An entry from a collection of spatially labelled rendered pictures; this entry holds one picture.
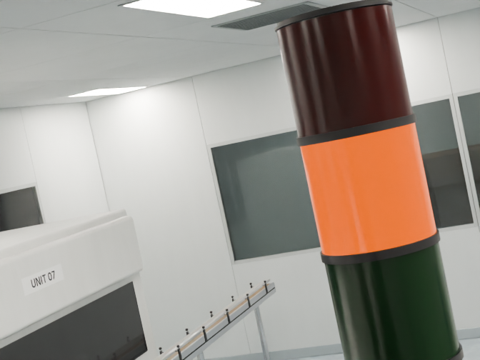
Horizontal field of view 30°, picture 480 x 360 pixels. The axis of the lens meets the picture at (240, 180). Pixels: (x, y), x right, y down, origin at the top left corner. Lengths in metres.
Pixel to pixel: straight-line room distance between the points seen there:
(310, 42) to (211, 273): 8.80
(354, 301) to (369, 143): 0.06
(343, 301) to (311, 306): 8.52
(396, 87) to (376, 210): 0.05
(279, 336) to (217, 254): 1.03
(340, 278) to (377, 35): 0.10
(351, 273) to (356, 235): 0.02
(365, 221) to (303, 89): 0.06
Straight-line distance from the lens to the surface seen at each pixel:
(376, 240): 0.36
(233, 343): 9.25
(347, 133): 0.36
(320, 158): 0.36
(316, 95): 0.36
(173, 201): 9.16
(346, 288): 0.37
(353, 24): 0.36
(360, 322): 0.37
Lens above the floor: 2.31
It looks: 3 degrees down
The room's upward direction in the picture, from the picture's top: 12 degrees counter-clockwise
